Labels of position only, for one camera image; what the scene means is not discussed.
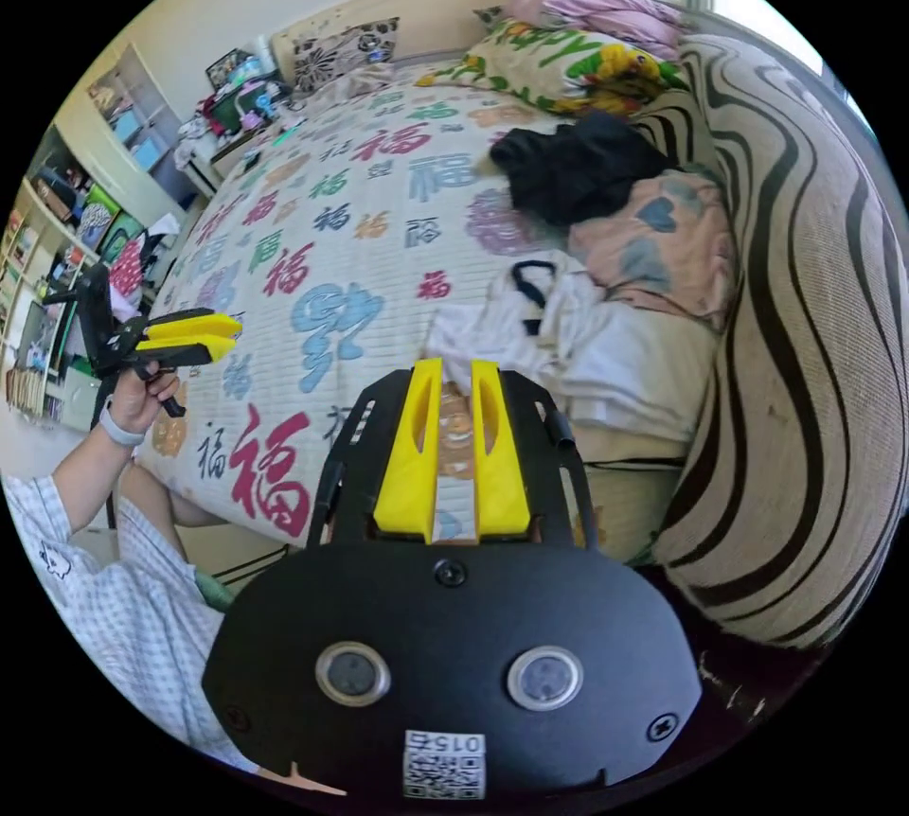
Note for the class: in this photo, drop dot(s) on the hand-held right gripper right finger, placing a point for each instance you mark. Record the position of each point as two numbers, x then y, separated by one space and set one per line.
500 475

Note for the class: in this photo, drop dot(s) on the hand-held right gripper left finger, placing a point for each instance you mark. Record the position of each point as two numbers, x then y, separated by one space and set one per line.
412 468

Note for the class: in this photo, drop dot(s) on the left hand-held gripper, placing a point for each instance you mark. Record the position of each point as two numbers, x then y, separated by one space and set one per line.
124 347

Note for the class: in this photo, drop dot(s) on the person's left forearm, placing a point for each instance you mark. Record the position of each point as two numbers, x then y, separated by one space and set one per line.
89 475

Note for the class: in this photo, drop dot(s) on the black t-shirt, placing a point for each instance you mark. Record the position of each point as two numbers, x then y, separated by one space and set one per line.
575 170

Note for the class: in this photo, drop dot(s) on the person's left hand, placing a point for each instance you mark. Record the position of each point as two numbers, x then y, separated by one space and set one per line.
138 400

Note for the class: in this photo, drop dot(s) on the white shelf with boxes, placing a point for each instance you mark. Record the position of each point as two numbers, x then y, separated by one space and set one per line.
64 212

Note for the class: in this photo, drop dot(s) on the bed with printed mat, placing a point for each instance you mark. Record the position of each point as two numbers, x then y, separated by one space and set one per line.
369 276

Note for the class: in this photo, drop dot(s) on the pile of clothes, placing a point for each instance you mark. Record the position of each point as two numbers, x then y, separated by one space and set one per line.
639 305

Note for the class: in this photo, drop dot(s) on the cluttered bedside table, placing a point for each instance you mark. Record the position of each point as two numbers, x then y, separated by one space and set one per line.
238 102

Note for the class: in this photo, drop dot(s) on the person's body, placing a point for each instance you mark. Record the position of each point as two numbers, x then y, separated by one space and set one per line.
121 617

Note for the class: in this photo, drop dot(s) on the black floral patterned cushion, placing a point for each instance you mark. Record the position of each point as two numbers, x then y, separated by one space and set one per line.
341 53

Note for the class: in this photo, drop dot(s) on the striped beige rolled blanket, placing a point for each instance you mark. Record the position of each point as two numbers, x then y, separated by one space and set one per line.
795 333

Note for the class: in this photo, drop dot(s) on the floral green yellow pillow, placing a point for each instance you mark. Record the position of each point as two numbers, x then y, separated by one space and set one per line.
547 63

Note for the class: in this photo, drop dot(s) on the pink pillow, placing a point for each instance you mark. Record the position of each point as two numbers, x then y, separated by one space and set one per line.
604 14

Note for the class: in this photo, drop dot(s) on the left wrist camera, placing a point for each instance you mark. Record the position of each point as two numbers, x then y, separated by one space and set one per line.
96 305

